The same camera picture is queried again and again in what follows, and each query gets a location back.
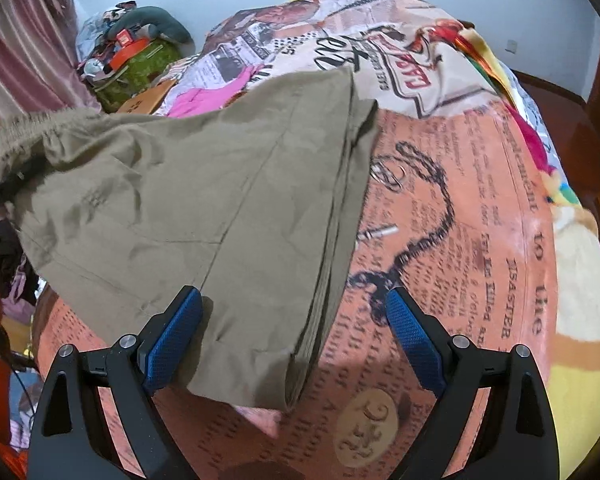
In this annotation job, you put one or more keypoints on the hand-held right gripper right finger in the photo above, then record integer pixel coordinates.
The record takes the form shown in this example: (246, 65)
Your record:
(414, 340)

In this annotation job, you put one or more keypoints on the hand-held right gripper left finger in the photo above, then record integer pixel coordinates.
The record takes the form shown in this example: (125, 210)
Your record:
(172, 340)

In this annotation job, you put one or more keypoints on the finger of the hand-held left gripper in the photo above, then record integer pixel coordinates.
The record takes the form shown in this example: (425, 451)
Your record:
(10, 185)

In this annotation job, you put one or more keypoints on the olive green pants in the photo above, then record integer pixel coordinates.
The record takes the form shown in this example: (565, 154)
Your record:
(180, 185)

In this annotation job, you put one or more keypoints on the striped red curtain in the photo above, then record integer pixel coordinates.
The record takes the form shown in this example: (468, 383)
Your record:
(27, 60)

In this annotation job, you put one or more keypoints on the printed newspaper pattern blanket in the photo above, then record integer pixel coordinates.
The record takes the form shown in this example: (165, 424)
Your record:
(480, 210)

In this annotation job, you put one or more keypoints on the bamboo lap desk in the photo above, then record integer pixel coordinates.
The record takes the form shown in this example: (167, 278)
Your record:
(147, 97)

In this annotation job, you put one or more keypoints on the pile of clothes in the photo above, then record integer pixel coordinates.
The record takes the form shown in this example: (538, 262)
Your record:
(97, 35)

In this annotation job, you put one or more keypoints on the green fabric hamper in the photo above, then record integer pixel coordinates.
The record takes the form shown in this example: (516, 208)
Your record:
(140, 67)

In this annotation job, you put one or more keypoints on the orange box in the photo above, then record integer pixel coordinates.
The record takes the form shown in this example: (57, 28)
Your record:
(129, 51)

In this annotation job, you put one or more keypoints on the pink cloth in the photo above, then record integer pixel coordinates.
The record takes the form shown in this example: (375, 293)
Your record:
(200, 100)

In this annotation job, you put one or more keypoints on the white wall socket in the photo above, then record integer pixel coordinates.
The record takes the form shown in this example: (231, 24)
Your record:
(512, 46)

